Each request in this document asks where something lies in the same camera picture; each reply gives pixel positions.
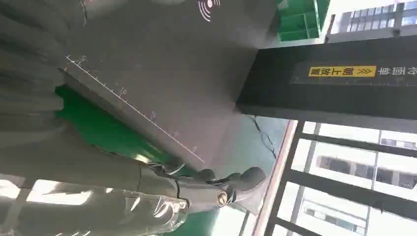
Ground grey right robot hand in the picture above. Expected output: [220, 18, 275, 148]
[0, 123, 267, 236]

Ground ribbed grey right arm sleeve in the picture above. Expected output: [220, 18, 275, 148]
[0, 0, 86, 154]

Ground dark grey table with ruler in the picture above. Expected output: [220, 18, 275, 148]
[60, 0, 281, 172]

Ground black table with printed ruler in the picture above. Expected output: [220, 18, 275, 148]
[236, 34, 417, 134]

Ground green plastic crate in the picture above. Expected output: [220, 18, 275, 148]
[276, 0, 330, 43]

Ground yellow label with arrows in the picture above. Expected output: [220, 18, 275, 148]
[308, 65, 377, 78]

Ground black metal window frame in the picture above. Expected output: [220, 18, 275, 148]
[263, 120, 417, 236]

